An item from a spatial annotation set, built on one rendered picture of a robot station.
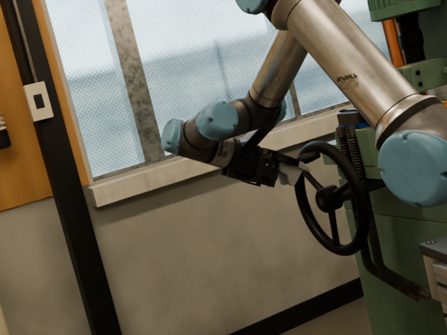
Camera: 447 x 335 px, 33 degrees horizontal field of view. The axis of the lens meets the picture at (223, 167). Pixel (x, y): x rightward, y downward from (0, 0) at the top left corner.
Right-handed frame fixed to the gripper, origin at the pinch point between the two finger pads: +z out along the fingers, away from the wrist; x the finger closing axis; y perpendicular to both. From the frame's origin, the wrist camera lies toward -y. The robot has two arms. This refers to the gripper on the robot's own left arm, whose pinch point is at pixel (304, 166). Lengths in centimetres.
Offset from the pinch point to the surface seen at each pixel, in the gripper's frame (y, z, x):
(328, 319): 42, 102, -126
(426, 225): 6.3, 31.4, 8.5
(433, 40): -43, 32, -4
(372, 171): -2.7, 15.1, 5.2
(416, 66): -32.5, 24.4, 0.8
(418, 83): -28.5, 26.0, 0.7
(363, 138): -9.7, 10.9, 4.7
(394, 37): -86, 101, -121
